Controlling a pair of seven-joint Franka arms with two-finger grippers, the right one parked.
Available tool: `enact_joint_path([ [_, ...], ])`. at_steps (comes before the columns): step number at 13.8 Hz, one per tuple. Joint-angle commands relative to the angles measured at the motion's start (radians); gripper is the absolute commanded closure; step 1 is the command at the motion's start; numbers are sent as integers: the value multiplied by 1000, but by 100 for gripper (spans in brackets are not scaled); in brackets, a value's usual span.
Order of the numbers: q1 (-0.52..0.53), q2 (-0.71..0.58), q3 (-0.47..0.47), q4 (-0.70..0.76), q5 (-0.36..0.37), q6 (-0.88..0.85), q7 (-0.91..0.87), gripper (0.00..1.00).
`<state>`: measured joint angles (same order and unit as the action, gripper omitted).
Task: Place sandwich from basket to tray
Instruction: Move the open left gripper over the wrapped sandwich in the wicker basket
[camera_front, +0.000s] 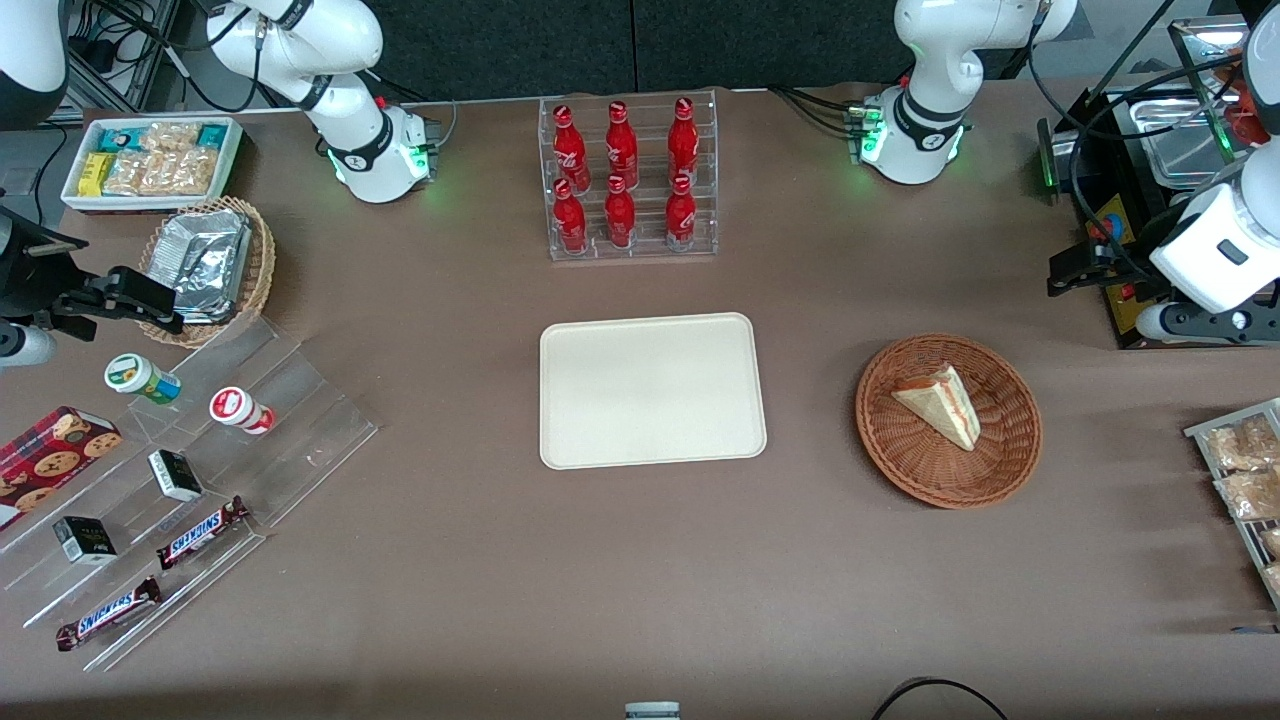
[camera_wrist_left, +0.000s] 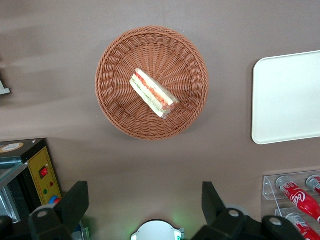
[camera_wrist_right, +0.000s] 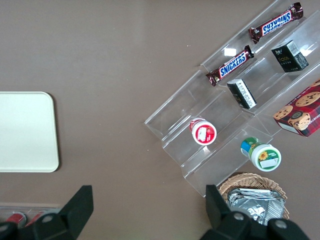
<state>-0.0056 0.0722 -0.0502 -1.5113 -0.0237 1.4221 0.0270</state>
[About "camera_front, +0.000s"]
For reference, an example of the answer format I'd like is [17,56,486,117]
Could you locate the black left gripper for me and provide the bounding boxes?
[1047,235,1167,302]

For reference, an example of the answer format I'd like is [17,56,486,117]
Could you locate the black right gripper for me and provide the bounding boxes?
[0,205,187,336]

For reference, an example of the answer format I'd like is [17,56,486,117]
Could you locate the triangular sandwich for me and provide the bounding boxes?
[891,364,982,453]

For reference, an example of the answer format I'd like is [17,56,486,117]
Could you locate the white rectangular snack tray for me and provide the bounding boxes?
[61,116,245,214]

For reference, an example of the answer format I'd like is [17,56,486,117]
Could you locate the light wicker basket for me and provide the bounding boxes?
[138,196,278,350]

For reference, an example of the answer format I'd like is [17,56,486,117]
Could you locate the tray of packaged pastries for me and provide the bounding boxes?
[1184,397,1280,612]

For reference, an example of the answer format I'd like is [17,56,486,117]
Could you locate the brown wicker basket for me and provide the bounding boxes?
[855,334,1044,511]

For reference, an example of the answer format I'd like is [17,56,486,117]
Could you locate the cream plastic tray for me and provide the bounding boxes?
[539,312,768,471]

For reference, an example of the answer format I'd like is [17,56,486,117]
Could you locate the green lid yoghurt cup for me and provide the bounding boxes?
[104,353,184,406]

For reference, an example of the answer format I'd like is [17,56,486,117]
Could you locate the silver foil packet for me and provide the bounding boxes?
[153,210,252,296]
[172,284,244,325]

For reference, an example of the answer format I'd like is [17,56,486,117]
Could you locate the clear rice cracker bag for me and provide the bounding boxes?
[150,147,218,197]
[103,150,163,197]
[138,121,202,155]

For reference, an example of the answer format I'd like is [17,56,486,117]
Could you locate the black food warmer appliance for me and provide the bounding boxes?
[1038,18,1280,349]

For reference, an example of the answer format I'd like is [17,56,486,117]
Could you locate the red lid yoghurt cup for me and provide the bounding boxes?
[208,386,277,437]

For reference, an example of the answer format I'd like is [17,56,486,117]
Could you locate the red cookie box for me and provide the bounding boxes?
[0,405,124,532]

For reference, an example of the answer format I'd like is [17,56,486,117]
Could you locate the small black box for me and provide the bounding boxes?
[147,449,205,504]
[52,515,119,567]

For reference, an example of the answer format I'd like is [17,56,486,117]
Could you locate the red sausage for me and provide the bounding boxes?
[1236,75,1273,143]

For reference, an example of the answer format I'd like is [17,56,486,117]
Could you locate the clear acrylic stepped riser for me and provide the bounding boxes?
[128,315,380,531]
[0,425,269,674]

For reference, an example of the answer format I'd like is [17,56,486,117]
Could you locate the Snickers chocolate bar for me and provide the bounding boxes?
[55,575,164,654]
[155,495,252,572]

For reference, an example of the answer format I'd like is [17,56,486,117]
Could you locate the red cola bottle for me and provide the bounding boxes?
[664,173,699,252]
[552,178,590,255]
[667,96,700,186]
[552,104,592,193]
[604,100,640,189]
[603,174,638,250]

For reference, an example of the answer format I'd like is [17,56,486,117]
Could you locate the clear acrylic bottle rack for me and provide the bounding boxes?
[538,88,719,263]

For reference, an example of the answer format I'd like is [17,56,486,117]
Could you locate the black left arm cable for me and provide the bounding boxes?
[1025,0,1253,293]

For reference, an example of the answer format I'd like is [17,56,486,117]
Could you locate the black background cables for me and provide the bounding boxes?
[60,0,263,113]

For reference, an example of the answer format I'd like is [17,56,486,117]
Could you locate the aluminium frame rail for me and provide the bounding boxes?
[95,0,183,113]

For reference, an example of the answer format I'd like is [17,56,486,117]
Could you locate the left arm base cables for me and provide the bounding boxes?
[767,84,872,137]

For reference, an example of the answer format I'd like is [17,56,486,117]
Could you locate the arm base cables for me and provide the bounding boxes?
[767,84,872,137]
[368,68,460,137]

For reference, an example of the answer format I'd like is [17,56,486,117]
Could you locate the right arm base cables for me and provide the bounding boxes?
[368,68,460,137]

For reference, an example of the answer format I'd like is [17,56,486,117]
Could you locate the black looped cable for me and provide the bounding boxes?
[868,677,1013,720]

